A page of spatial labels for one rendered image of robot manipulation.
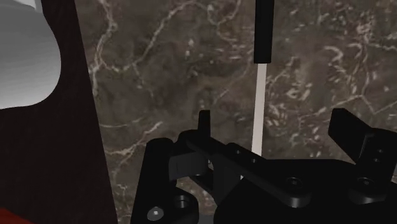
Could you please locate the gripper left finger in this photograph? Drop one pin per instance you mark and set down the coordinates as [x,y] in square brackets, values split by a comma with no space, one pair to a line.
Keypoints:
[158,173]

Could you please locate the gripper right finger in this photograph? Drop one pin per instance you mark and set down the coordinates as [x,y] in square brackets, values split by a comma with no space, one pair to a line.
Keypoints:
[350,131]

